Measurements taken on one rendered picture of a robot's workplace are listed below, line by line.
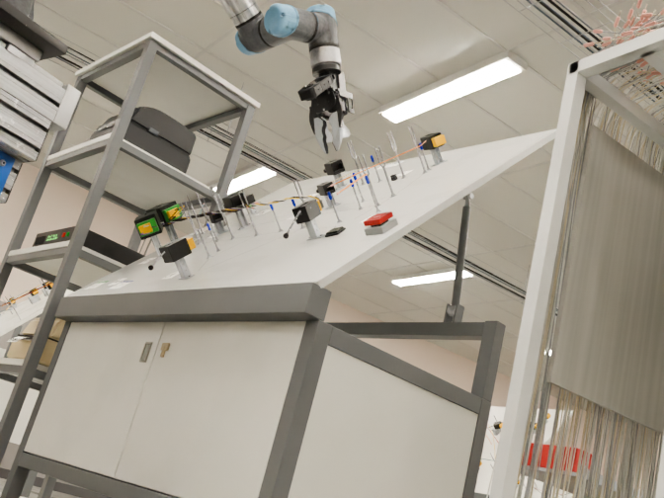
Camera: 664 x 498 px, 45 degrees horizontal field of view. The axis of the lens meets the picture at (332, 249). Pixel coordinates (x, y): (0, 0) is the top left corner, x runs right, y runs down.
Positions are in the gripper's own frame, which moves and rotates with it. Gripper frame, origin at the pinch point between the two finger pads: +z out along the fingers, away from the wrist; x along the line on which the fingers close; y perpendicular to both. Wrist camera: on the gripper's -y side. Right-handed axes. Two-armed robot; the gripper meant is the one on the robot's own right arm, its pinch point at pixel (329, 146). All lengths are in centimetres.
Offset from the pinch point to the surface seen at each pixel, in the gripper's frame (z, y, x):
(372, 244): 26.6, -8.6, -14.1
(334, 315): -5, 760, 534
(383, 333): 45, 40, 15
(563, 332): 50, -2, -51
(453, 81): -117, 306, 105
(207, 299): 33.8, -19.9, 25.2
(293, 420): 61, -32, -7
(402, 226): 22.7, 0.0, -17.3
